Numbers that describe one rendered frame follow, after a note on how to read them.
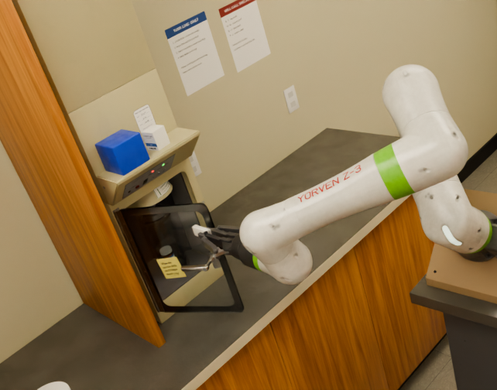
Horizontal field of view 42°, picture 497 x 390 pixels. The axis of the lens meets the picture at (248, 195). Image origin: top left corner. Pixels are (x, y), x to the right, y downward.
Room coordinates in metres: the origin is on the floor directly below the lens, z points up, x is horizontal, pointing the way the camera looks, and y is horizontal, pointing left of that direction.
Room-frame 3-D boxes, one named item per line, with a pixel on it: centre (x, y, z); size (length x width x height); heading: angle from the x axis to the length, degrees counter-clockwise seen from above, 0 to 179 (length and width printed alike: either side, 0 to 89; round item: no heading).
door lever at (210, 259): (1.62, 0.21, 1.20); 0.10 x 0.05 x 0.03; 62
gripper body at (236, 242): (1.47, 0.07, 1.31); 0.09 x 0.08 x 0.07; 36
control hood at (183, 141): (1.81, 0.24, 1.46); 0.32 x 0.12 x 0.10; 126
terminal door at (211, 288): (1.68, 0.26, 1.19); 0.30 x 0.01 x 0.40; 62
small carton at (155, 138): (1.83, 0.21, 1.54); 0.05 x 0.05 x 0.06; 44
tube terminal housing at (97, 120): (1.96, 0.35, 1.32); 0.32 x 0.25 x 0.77; 126
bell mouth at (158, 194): (1.95, 0.32, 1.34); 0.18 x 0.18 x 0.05
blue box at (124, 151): (1.76, 0.31, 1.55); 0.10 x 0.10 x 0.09; 36
